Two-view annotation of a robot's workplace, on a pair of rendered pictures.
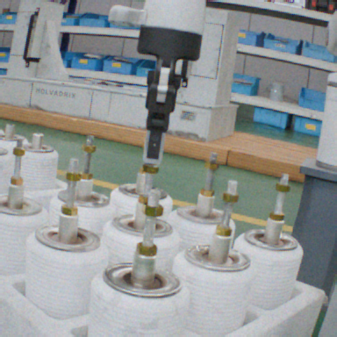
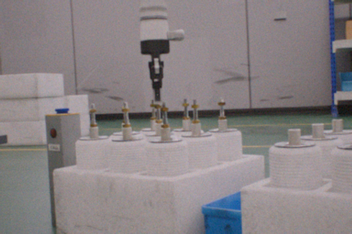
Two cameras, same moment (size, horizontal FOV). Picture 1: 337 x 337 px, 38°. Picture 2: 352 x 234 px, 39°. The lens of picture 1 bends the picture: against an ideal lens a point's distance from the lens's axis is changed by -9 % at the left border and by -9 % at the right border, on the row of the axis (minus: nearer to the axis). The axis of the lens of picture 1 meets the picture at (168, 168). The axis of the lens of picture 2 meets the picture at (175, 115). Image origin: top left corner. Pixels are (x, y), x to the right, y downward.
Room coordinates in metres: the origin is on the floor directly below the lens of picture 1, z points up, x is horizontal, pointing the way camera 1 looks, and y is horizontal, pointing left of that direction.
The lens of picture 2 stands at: (1.90, 0.01, 0.37)
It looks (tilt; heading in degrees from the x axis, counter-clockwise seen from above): 3 degrees down; 178
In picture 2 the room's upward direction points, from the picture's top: 3 degrees counter-clockwise
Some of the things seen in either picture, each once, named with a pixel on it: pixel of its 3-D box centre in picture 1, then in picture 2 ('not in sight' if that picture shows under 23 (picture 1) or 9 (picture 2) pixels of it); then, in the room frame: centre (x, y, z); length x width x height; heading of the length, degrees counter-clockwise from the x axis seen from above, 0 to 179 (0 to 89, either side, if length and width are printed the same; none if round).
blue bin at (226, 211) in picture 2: not in sight; (256, 220); (0.79, 0.23, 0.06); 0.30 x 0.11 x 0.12; 141
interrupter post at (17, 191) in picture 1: (15, 196); (222, 126); (0.60, 0.19, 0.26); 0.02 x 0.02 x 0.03
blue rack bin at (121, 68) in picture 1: (125, 65); not in sight; (6.01, 0.67, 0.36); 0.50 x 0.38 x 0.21; 161
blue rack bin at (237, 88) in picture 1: (240, 83); not in sight; (5.52, -0.61, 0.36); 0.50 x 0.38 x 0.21; 162
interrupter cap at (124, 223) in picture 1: (142, 226); (159, 134); (0.61, 0.02, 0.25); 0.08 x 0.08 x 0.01
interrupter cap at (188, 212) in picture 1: (203, 215); (127, 139); (0.70, -0.06, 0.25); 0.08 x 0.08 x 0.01
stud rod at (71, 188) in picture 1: (70, 194); (186, 112); (0.52, 0.10, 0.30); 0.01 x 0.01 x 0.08; 56
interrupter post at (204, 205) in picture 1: (204, 206); (127, 134); (0.70, -0.06, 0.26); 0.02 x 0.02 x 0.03
